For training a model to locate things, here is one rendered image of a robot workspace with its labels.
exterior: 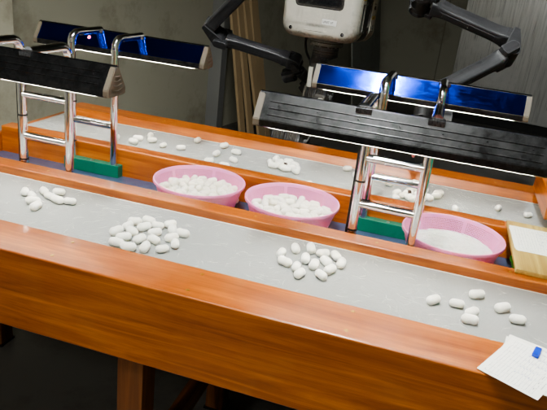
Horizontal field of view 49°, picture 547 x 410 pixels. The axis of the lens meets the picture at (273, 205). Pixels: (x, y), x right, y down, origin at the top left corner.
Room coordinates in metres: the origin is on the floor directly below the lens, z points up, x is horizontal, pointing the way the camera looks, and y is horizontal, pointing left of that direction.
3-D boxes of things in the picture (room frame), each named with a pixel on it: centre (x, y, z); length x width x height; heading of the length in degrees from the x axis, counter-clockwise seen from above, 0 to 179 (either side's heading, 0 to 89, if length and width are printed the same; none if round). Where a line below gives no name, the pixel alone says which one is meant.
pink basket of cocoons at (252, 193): (1.58, -0.05, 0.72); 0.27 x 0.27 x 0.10
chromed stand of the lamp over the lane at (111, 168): (1.94, 0.58, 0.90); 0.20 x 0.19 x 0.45; 76
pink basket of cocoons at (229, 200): (1.64, 0.22, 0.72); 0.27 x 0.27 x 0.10
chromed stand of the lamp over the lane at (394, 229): (1.70, -0.36, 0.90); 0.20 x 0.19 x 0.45; 76
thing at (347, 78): (1.78, -0.38, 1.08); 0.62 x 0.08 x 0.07; 76
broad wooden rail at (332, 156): (2.15, -0.03, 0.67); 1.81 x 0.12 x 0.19; 76
